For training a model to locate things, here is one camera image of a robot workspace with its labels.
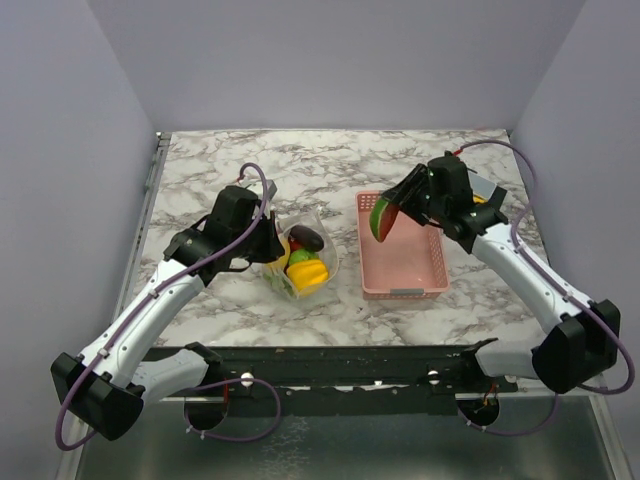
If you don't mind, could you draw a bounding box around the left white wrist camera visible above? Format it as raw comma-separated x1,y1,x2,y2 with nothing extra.
237,177,277,201

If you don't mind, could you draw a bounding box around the watermelon slice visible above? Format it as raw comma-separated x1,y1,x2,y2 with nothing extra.
369,197,399,243

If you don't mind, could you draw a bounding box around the yellow lemon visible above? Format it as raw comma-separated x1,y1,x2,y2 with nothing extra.
268,236,291,270

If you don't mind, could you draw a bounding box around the purple eggplant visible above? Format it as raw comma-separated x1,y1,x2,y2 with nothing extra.
288,224,325,253

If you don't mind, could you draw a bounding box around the grey rectangular box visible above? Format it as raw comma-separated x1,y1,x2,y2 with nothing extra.
468,171,497,201

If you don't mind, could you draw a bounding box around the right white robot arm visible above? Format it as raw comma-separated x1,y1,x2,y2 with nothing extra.
371,153,620,394

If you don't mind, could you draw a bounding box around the red cherry bunch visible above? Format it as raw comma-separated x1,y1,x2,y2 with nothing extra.
289,239,303,251

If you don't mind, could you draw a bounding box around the green grape bunch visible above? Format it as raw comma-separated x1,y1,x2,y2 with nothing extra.
263,269,295,298

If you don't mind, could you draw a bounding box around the pink plastic basket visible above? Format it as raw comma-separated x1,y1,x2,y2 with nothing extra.
356,191,450,300

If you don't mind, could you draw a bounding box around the left aluminium frame rail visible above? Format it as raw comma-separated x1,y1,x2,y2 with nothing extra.
112,131,172,323

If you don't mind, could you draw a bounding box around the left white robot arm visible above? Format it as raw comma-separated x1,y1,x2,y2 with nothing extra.
51,181,284,441

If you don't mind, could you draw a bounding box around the yellow bell pepper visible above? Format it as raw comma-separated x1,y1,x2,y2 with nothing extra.
286,259,329,292

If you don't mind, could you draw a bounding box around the clear zip top bag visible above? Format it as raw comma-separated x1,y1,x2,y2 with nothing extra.
261,209,339,300

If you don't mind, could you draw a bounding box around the black mounting rail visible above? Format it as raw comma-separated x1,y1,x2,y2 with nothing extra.
173,342,517,418

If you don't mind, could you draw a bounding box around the green round fruit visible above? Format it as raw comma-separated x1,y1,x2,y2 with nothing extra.
288,248,319,266

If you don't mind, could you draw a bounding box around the black scale board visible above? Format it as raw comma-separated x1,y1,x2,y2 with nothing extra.
474,183,507,210

